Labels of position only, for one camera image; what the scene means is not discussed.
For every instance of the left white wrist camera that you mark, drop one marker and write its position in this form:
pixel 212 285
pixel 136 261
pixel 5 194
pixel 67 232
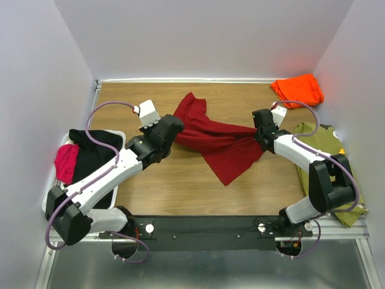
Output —
pixel 148 114

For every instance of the folded orange t shirt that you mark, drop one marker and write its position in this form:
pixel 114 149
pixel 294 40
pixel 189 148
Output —
pixel 303 88

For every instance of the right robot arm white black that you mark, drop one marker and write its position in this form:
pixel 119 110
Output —
pixel 330 178

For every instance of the olive green t shirt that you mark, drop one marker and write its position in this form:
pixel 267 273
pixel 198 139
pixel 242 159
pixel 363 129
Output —
pixel 326 140

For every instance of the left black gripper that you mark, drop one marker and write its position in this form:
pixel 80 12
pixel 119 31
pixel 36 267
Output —
pixel 147 130

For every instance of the black garment in basket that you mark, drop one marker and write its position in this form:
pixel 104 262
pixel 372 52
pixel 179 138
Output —
pixel 92 156

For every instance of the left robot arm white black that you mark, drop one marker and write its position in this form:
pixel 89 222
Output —
pixel 71 212

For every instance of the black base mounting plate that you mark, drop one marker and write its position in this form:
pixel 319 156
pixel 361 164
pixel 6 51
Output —
pixel 199 233

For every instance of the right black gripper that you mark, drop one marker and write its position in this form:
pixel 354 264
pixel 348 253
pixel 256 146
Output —
pixel 256 134

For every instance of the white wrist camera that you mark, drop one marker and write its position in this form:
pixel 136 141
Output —
pixel 279 113
pixel 148 114

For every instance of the dark red t shirt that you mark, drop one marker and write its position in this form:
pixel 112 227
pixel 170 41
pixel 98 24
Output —
pixel 229 150

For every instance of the pink garment in basket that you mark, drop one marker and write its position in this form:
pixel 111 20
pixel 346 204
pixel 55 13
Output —
pixel 65 162

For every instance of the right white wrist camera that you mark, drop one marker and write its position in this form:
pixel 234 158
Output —
pixel 279 113

